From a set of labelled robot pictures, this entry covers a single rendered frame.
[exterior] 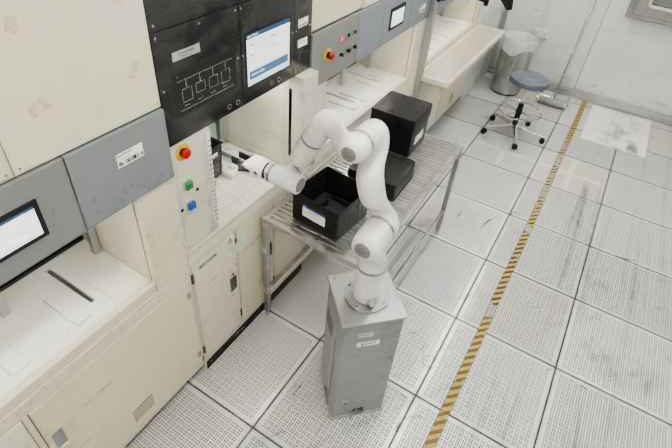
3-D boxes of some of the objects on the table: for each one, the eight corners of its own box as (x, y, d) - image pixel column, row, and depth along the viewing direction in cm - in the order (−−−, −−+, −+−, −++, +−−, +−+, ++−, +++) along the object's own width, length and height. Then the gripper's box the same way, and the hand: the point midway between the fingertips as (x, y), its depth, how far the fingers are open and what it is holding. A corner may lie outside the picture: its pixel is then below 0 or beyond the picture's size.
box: (408, 158, 290) (415, 122, 274) (366, 143, 300) (370, 107, 284) (425, 138, 310) (433, 103, 294) (385, 124, 320) (391, 90, 304)
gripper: (282, 155, 201) (247, 140, 208) (256, 174, 189) (221, 157, 196) (282, 169, 206) (248, 155, 212) (257, 189, 194) (222, 172, 201)
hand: (239, 158), depth 204 cm, fingers open, 4 cm apart
